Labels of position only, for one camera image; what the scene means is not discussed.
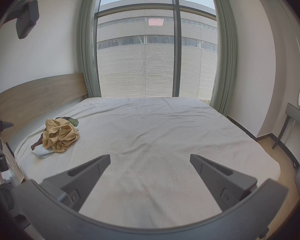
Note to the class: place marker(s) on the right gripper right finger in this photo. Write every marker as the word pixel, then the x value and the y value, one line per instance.
pixel 217 181

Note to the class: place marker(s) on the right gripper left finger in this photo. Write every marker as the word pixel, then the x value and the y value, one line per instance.
pixel 82 181

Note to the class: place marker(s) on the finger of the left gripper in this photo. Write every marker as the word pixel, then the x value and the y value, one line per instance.
pixel 7 125

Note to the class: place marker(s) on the tan shorts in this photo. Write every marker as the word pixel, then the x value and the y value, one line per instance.
pixel 60 136

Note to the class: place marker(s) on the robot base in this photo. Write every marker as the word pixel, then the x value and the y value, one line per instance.
pixel 10 176

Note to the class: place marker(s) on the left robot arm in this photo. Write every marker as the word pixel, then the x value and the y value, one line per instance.
pixel 0 161

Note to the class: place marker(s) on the bed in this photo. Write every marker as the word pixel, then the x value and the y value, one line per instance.
pixel 150 129

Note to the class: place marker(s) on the brown garment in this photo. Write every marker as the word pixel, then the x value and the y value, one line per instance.
pixel 36 145

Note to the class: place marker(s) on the pale blue garment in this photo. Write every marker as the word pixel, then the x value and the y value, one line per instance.
pixel 42 152

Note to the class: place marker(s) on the dark blue garment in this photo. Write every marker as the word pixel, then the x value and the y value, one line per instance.
pixel 66 119

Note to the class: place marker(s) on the olive green garment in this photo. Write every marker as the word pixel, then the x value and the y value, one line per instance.
pixel 74 122

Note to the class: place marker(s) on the grey dressing table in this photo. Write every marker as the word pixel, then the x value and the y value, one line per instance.
pixel 296 114

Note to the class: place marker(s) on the grey-green curtain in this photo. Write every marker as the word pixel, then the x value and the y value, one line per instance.
pixel 220 59
pixel 90 46

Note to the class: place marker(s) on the window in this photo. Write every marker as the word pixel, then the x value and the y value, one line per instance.
pixel 140 66

